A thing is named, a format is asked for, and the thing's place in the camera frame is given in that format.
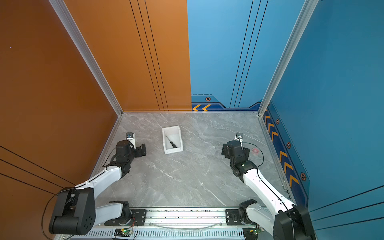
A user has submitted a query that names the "green circuit board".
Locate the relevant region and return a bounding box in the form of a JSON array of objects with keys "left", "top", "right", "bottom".
[{"left": 114, "top": 228, "right": 134, "bottom": 239}]

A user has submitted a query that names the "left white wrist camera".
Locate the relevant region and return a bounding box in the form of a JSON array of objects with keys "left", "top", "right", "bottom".
[{"left": 126, "top": 132, "right": 136, "bottom": 149}]

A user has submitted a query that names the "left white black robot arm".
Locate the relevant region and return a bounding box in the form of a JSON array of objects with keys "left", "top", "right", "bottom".
[{"left": 48, "top": 140, "right": 147, "bottom": 237}]

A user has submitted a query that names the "black screwdriver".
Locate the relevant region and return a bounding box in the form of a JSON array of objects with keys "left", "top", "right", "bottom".
[{"left": 166, "top": 136, "right": 177, "bottom": 149}]

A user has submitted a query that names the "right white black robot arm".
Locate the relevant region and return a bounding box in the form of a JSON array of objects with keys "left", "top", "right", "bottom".
[{"left": 222, "top": 140, "right": 317, "bottom": 240}]

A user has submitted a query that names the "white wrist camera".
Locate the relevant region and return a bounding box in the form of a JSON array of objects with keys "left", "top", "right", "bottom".
[
  {"left": 235, "top": 133, "right": 244, "bottom": 143},
  {"left": 126, "top": 132, "right": 136, "bottom": 149}
]

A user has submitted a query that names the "right aluminium corner post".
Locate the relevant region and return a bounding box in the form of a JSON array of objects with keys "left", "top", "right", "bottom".
[{"left": 258, "top": 0, "right": 319, "bottom": 117}]

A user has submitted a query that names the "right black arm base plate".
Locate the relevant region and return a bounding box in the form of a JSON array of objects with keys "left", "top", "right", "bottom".
[{"left": 225, "top": 209, "right": 258, "bottom": 227}]

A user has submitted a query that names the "aluminium corner post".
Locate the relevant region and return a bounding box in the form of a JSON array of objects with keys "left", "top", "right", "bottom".
[
  {"left": 258, "top": 0, "right": 319, "bottom": 117},
  {"left": 49, "top": 0, "right": 124, "bottom": 117}
]

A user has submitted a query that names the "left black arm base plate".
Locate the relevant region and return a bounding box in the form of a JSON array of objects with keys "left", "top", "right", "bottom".
[{"left": 104, "top": 209, "right": 147, "bottom": 226}]

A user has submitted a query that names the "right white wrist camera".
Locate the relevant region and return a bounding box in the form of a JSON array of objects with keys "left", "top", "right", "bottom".
[{"left": 235, "top": 133, "right": 244, "bottom": 143}]

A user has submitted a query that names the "small board with wires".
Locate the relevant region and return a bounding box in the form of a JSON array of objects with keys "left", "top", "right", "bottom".
[{"left": 250, "top": 228, "right": 264, "bottom": 235}]

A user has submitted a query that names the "aluminium front rail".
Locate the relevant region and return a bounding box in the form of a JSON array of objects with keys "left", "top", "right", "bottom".
[{"left": 55, "top": 207, "right": 274, "bottom": 240}]

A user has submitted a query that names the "left aluminium corner post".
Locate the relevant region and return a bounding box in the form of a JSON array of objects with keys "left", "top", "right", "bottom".
[{"left": 49, "top": 0, "right": 124, "bottom": 117}]

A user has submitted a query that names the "white plastic bin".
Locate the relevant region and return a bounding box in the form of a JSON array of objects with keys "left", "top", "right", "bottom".
[{"left": 162, "top": 126, "right": 184, "bottom": 155}]

